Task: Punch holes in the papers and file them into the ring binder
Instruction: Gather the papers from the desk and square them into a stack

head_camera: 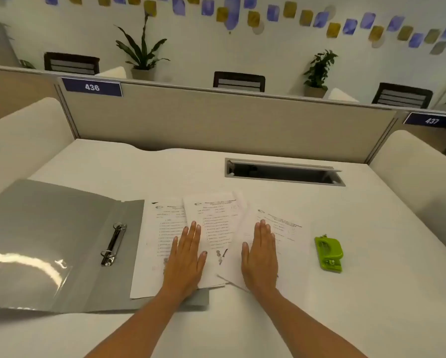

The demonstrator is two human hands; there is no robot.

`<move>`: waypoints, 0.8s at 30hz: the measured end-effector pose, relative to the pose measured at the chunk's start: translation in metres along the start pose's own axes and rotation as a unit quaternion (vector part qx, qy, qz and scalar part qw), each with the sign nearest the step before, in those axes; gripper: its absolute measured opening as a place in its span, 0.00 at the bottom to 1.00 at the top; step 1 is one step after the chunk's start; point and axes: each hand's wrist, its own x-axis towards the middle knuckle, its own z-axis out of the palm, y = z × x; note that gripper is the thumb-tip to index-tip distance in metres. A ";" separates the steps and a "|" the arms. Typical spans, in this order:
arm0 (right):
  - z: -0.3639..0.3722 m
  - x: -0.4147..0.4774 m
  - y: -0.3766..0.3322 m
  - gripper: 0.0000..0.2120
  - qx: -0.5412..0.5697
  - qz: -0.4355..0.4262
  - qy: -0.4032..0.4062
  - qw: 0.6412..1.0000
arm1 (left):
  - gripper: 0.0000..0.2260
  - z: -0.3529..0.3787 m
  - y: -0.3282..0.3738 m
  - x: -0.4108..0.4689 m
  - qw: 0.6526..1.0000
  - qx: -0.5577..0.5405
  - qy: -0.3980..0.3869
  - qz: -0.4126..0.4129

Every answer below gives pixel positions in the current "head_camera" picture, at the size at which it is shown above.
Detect person's left hand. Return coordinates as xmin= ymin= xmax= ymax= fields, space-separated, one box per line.
xmin=162 ymin=220 xmax=208 ymax=299

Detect person's right hand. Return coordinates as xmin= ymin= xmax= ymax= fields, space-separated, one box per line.
xmin=240 ymin=219 xmax=280 ymax=293

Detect white printed paper sheet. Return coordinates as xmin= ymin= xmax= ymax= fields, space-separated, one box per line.
xmin=129 ymin=199 xmax=188 ymax=299
xmin=216 ymin=204 xmax=304 ymax=293

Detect green hole punch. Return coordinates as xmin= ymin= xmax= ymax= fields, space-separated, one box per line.
xmin=314 ymin=234 xmax=345 ymax=273

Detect grey ring binder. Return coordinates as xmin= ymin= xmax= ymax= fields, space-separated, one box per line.
xmin=0 ymin=179 xmax=210 ymax=314

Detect person's left forearm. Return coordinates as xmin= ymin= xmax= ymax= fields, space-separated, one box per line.
xmin=84 ymin=286 xmax=194 ymax=358

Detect person's right forearm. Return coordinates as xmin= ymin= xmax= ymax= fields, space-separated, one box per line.
xmin=249 ymin=288 xmax=369 ymax=358

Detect beige fabric partition panel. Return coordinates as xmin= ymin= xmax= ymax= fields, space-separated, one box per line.
xmin=55 ymin=76 xmax=399 ymax=165

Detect potted small-leaf plant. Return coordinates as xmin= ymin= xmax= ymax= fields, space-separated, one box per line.
xmin=303 ymin=49 xmax=339 ymax=99

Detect black mesh office chair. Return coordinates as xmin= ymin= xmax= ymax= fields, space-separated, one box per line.
xmin=371 ymin=82 xmax=434 ymax=109
xmin=212 ymin=71 xmax=266 ymax=93
xmin=43 ymin=52 xmax=101 ymax=76

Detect white side divider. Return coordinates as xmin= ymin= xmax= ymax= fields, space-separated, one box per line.
xmin=95 ymin=66 xmax=128 ymax=79
xmin=0 ymin=96 xmax=76 ymax=205
xmin=327 ymin=88 xmax=360 ymax=103
xmin=368 ymin=129 xmax=446 ymax=264

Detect potted long-leaf plant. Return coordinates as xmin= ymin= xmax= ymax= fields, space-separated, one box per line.
xmin=115 ymin=10 xmax=171 ymax=82

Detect blue desk number sign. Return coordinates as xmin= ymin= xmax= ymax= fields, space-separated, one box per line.
xmin=60 ymin=77 xmax=123 ymax=98
xmin=403 ymin=111 xmax=446 ymax=129

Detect brown partition panel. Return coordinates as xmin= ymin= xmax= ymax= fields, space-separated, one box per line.
xmin=0 ymin=64 xmax=61 ymax=127
xmin=388 ymin=109 xmax=446 ymax=153

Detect grey desk cable box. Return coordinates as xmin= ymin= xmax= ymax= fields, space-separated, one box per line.
xmin=224 ymin=158 xmax=347 ymax=187

